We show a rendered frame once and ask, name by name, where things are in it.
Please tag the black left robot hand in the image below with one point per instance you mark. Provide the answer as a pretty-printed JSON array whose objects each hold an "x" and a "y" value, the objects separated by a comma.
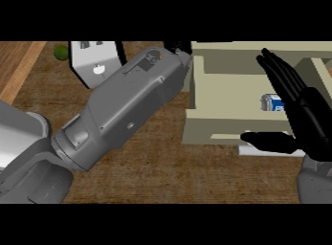
[{"x": 179, "y": 46}]

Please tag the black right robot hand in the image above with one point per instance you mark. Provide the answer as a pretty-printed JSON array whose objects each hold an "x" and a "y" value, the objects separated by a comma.
[{"x": 315, "y": 124}]

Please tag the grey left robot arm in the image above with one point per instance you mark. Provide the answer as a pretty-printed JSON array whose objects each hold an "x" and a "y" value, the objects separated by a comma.
[{"x": 122, "y": 105}]

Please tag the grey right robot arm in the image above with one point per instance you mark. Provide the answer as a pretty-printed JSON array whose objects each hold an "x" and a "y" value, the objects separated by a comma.
[{"x": 321, "y": 185}]

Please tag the blue and white can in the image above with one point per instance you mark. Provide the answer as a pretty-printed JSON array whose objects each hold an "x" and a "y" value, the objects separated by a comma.
[{"x": 271, "y": 102}]

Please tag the beige open drawer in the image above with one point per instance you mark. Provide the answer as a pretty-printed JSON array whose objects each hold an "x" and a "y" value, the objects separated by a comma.
[{"x": 229, "y": 92}]

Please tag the beige drawer front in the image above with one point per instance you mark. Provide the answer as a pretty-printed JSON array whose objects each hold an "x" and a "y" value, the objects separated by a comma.
[{"x": 220, "y": 127}]

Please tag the beige cabinet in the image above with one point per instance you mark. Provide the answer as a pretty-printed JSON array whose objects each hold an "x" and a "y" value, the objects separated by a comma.
[{"x": 240, "y": 48}]

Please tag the green round fruit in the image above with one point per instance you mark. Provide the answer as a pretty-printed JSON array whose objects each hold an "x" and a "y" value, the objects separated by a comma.
[{"x": 61, "y": 52}]

